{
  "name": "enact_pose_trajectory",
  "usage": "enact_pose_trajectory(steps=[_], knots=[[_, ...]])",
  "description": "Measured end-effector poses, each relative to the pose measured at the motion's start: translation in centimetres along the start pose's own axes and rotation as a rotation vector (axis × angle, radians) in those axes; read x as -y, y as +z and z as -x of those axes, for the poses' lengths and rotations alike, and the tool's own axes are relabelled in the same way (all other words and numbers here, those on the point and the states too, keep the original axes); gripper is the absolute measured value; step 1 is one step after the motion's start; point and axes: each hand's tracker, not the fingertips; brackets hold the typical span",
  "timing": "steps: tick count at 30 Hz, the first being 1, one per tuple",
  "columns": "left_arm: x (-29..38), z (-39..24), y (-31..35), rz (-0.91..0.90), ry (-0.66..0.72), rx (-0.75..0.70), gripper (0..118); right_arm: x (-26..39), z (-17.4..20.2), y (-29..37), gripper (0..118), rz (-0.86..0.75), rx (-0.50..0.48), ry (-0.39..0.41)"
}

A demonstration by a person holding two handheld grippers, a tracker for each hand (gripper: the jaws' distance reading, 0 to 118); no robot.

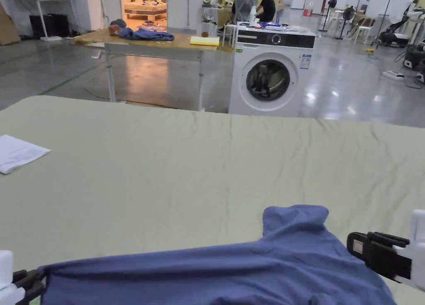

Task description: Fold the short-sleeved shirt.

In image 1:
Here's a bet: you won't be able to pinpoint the black standing fan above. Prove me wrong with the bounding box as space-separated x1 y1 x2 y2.
335 6 357 41
318 0 338 32

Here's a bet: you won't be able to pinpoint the white stool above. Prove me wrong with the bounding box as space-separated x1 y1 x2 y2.
223 24 238 42
351 25 371 45

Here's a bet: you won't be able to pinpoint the black computer towers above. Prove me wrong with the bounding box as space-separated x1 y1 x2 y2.
29 14 71 39

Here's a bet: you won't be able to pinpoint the bed with pale green sheet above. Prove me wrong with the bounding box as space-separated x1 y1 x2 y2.
0 95 425 305

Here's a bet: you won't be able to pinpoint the white shelf with shoes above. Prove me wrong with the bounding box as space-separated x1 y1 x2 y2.
201 0 224 37

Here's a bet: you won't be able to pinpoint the show room bed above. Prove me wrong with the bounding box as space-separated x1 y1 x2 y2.
124 0 168 20

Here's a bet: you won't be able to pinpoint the white washing machine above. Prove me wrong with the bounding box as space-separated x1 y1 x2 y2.
228 5 317 117

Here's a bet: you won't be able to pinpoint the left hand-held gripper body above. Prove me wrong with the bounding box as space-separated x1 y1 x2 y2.
0 250 26 305

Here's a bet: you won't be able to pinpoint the blue shirt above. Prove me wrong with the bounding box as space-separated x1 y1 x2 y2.
39 204 398 305

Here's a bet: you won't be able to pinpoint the white paper sheet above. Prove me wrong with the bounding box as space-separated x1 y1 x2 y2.
0 134 52 175

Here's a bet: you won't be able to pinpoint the white desk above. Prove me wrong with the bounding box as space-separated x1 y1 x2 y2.
2 0 78 41

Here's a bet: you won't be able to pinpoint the wooden table with clothes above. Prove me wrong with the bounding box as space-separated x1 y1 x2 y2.
73 19 221 112

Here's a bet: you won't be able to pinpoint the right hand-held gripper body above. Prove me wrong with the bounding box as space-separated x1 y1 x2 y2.
391 210 425 290

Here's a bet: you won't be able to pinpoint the grey mesh office chair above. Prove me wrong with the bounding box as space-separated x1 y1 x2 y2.
232 0 259 23

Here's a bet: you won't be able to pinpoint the black and white robot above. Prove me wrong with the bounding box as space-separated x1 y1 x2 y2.
378 0 425 49

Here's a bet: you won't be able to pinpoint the brown cardboard sheet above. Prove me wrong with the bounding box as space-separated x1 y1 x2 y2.
0 2 22 46

